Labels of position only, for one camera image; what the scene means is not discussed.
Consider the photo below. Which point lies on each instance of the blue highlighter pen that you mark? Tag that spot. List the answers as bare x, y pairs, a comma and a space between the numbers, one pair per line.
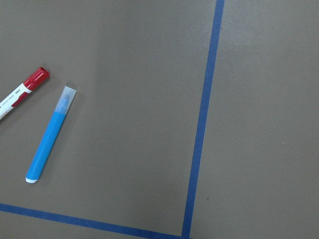
50, 135

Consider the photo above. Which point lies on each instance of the red white marker pen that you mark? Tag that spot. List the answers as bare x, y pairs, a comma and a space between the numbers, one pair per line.
22, 91

